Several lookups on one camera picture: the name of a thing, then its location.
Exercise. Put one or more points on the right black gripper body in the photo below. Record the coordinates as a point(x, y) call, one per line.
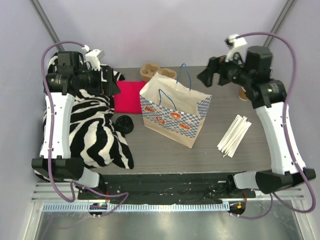
point(215, 70)

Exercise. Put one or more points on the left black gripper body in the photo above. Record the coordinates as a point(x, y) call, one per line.
point(108, 80)

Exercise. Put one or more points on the checkered paper takeout bag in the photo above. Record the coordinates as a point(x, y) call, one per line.
point(173, 110)

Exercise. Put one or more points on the white straws pile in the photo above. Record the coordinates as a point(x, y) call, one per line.
point(233, 137)

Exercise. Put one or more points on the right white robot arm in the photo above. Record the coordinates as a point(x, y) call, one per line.
point(267, 97)

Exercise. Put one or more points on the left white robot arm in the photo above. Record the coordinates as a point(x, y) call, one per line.
point(70, 72)

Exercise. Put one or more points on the pink folded cloth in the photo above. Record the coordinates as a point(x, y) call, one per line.
point(128, 100)

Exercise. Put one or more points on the stack of paper cups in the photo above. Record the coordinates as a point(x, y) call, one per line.
point(242, 94)

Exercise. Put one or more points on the stack of black lids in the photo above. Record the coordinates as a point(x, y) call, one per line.
point(124, 124)

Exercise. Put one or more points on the cardboard cup carrier tray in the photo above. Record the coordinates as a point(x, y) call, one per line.
point(149, 69)

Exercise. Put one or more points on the zebra print pillow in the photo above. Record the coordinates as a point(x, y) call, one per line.
point(93, 136)

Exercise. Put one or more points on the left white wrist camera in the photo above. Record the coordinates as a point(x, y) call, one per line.
point(93, 56)

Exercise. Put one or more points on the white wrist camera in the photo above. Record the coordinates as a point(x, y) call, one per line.
point(235, 43)
point(93, 56)

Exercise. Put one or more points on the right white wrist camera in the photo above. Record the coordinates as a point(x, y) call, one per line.
point(235, 43)

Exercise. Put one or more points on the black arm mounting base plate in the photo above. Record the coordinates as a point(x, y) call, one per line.
point(175, 188)

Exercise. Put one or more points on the white slotted cable duct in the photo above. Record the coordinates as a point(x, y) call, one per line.
point(97, 207)

